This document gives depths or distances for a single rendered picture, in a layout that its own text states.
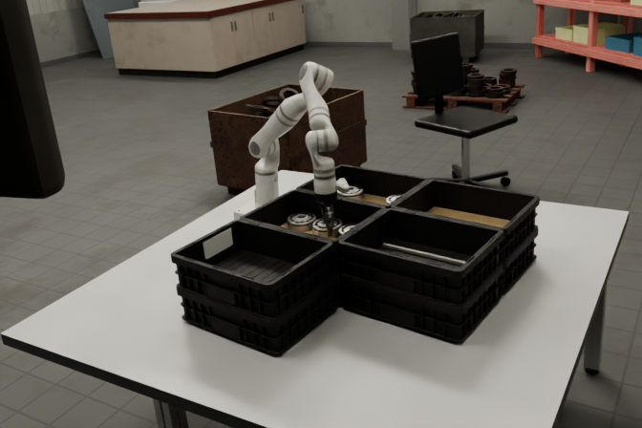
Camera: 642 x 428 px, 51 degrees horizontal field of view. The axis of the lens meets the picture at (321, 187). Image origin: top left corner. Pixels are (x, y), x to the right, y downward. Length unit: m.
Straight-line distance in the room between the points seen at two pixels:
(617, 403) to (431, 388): 1.31
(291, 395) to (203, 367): 0.29
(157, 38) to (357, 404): 8.99
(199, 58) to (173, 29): 0.58
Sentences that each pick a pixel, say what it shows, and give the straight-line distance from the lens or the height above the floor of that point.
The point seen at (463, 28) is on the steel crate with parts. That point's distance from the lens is 9.41.
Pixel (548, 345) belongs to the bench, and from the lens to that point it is 1.95.
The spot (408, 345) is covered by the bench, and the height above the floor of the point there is 0.70.
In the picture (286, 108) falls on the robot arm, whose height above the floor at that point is 1.20.
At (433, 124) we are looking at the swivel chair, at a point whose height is 0.55.
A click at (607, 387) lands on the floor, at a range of 3.02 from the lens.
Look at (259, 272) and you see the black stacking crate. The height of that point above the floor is 0.83.
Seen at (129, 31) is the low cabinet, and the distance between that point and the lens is 10.72.
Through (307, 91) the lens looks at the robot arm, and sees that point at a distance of 2.28.
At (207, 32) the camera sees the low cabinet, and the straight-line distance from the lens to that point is 9.70.
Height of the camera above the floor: 1.77
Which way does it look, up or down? 20 degrees down
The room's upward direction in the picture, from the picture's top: 5 degrees counter-clockwise
